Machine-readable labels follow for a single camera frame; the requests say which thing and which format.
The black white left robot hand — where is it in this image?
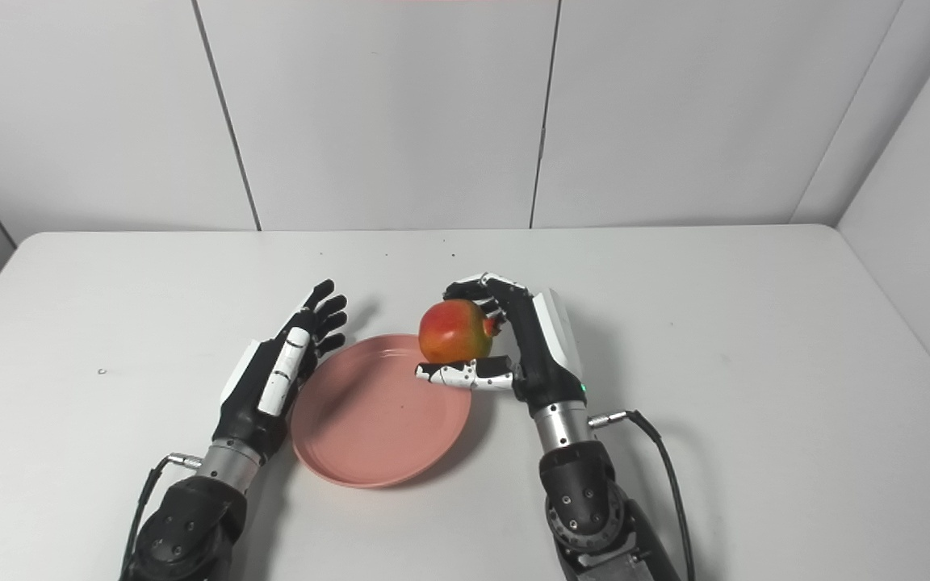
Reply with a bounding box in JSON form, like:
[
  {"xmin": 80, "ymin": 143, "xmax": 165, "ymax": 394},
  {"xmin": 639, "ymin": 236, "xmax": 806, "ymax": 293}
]
[{"xmin": 213, "ymin": 279, "xmax": 349, "ymax": 465}]

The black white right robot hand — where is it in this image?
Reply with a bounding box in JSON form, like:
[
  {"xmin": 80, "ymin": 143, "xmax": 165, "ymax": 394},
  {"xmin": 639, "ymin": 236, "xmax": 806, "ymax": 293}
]
[{"xmin": 415, "ymin": 273, "xmax": 587, "ymax": 416}]

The red yellow pomegranate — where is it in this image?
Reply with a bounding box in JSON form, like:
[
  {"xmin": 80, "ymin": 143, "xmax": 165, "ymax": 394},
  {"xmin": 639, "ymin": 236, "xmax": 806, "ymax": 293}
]
[{"xmin": 419, "ymin": 299, "xmax": 503, "ymax": 364}]

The pink round plate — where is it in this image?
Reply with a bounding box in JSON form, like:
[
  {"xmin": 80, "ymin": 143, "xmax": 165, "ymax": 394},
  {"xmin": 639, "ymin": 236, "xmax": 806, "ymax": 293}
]
[{"xmin": 290, "ymin": 334, "xmax": 472, "ymax": 489}]

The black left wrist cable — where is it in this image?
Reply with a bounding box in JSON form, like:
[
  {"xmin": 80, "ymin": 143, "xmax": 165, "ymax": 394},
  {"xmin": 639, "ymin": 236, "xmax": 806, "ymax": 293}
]
[{"xmin": 119, "ymin": 453, "xmax": 204, "ymax": 581}]

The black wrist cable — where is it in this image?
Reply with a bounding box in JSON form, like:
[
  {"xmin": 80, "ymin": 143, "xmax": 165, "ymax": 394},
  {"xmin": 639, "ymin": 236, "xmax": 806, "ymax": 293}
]
[
  {"xmin": 119, "ymin": 453, "xmax": 204, "ymax": 581},
  {"xmin": 588, "ymin": 410, "xmax": 697, "ymax": 581}
]

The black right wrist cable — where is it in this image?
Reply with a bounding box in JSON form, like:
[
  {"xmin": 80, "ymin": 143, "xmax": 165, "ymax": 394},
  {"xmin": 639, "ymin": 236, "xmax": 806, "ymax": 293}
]
[{"xmin": 588, "ymin": 410, "xmax": 697, "ymax": 581}]

